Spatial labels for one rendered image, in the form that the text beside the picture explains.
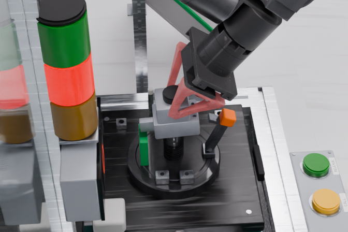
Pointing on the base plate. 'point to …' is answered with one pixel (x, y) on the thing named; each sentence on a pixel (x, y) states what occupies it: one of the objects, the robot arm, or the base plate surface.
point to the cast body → (185, 130)
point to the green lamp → (65, 43)
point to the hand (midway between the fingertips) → (174, 101)
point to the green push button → (316, 164)
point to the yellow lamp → (75, 119)
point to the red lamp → (70, 83)
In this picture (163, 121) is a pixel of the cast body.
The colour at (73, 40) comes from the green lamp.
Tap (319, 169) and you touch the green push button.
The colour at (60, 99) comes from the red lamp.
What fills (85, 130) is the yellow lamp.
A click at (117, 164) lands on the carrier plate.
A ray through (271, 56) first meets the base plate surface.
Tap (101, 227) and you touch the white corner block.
